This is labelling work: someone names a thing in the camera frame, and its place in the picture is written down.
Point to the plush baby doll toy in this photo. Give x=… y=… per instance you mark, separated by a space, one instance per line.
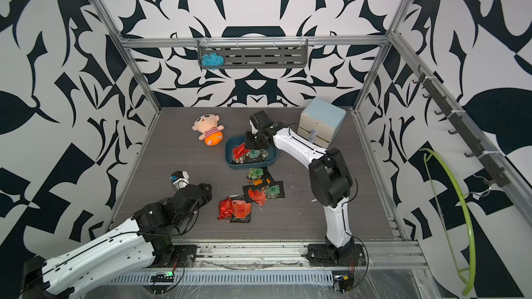
x=209 y=128

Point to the green label tea bag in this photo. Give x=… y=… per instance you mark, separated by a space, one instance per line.
x=275 y=190
x=255 y=173

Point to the cream blue mini drawer cabinet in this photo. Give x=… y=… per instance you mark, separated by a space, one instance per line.
x=323 y=117

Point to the red foil tea bag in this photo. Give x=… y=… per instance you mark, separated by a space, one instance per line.
x=225 y=209

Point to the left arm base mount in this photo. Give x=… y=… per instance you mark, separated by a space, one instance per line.
x=171 y=254

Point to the dark hook rail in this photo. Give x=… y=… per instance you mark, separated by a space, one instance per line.
x=492 y=159

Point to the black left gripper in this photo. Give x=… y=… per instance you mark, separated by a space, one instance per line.
x=206 y=194

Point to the small red tea bag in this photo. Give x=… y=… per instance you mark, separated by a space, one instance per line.
x=239 y=152

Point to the teal plastic storage box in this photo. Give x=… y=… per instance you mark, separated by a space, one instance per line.
x=237 y=140

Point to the lower penguin drawer knob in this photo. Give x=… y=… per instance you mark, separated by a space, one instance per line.
x=312 y=136

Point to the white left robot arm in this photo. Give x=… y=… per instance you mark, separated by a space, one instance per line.
x=144 y=240

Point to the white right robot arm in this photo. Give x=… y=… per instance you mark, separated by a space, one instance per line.
x=330 y=178

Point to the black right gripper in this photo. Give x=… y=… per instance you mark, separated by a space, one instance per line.
x=247 y=142

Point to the red label tea bag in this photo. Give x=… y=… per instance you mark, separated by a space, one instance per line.
x=240 y=211
x=258 y=196

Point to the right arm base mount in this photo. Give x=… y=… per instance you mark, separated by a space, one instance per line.
x=328 y=255

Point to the blue scrunchy sponge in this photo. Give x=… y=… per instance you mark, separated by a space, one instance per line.
x=212 y=61

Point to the grey wall shelf rack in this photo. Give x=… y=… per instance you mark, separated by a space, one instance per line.
x=256 y=54

